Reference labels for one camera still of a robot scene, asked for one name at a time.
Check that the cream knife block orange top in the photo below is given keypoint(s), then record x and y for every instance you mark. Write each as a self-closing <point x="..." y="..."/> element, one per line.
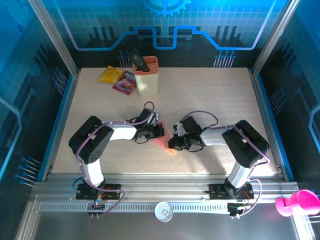
<point x="148" y="82"/>

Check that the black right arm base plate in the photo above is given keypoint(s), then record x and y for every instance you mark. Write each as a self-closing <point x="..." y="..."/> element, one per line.
<point x="215" y="191"/>

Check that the aluminium side rail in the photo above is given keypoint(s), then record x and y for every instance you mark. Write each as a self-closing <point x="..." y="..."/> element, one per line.
<point x="261" y="100"/>
<point x="60" y="125"/>

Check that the small black controller board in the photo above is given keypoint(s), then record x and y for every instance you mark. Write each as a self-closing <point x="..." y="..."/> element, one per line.
<point x="233" y="208"/>
<point x="100" y="206"/>

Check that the white round lid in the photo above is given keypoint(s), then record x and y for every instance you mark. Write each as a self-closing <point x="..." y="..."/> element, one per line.
<point x="163" y="212"/>

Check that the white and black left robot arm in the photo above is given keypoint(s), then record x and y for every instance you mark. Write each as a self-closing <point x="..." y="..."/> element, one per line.
<point x="92" y="172"/>

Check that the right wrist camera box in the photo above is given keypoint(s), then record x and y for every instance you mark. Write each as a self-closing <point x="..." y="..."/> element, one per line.
<point x="178" y="128"/>

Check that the aluminium front frame rail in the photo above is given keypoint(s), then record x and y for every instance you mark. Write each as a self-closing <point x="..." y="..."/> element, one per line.
<point x="162" y="190"/>

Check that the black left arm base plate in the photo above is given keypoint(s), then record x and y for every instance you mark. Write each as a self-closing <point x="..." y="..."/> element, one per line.
<point x="115" y="191"/>

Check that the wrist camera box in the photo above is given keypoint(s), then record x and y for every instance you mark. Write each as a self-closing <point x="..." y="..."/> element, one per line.
<point x="155" y="118"/>
<point x="178" y="128"/>

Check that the purple snack bag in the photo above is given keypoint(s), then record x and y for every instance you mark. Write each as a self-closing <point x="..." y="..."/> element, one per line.
<point x="125" y="85"/>

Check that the aluminium frame post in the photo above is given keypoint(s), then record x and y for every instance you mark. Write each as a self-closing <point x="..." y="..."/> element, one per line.
<point x="276" y="35"/>
<point x="53" y="37"/>

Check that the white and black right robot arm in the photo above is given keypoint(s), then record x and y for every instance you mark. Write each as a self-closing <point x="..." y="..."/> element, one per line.
<point x="212" y="136"/>

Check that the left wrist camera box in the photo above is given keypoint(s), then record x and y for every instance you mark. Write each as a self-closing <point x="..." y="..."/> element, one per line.
<point x="155" y="118"/>

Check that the magenta plastic stand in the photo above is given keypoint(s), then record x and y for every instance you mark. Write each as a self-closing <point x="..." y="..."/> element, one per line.
<point x="303" y="201"/>

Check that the yellow snack bag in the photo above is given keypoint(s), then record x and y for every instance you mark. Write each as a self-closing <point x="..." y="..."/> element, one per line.
<point x="110" y="75"/>

